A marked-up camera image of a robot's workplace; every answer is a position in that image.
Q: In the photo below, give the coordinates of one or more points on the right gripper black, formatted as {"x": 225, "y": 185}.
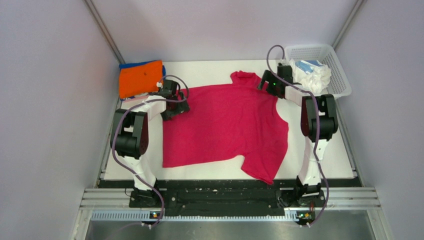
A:
{"x": 266, "y": 77}

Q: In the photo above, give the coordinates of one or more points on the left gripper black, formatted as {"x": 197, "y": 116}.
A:
{"x": 181, "y": 107}

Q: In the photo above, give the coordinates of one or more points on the magenta t shirt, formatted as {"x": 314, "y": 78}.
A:
{"x": 225, "y": 121}

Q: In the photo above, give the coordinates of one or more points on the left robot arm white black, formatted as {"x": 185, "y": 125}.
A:
{"x": 130, "y": 133}

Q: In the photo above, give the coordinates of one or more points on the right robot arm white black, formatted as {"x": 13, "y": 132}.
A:
{"x": 318, "y": 124}

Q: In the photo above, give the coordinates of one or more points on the orange folded t shirt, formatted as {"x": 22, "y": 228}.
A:
{"x": 140, "y": 79}

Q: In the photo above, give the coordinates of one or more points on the pink folded t shirt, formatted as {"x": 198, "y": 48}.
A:
{"x": 140, "y": 97}

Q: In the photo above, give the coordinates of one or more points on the white crumpled t shirt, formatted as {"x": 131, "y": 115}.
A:
{"x": 313, "y": 75}

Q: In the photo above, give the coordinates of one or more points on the blue folded t shirt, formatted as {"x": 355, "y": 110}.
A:
{"x": 132, "y": 64}

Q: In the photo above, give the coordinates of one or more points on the white plastic basket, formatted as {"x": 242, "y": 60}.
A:
{"x": 339, "y": 85}

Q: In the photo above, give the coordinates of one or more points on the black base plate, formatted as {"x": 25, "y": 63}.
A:
{"x": 226, "y": 198}

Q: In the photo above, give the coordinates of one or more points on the aluminium rail frame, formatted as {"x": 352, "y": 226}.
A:
{"x": 352, "y": 213}

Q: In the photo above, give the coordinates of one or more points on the white cable duct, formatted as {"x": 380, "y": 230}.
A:
{"x": 148, "y": 216}

